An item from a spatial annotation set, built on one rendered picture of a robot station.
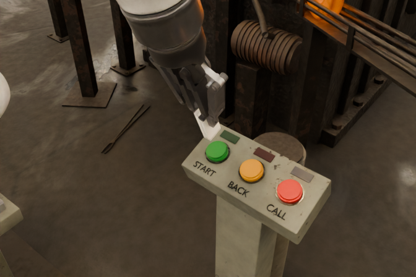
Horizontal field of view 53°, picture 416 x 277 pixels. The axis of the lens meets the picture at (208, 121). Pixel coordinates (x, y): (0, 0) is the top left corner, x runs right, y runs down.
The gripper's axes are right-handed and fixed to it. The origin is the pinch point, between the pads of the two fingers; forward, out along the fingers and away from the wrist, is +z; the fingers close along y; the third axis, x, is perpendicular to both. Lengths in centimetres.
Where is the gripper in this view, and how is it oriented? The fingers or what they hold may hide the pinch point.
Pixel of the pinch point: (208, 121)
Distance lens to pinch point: 68.0
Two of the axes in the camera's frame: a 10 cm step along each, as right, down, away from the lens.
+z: 2.3, 5.7, 7.9
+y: -7.7, -3.9, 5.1
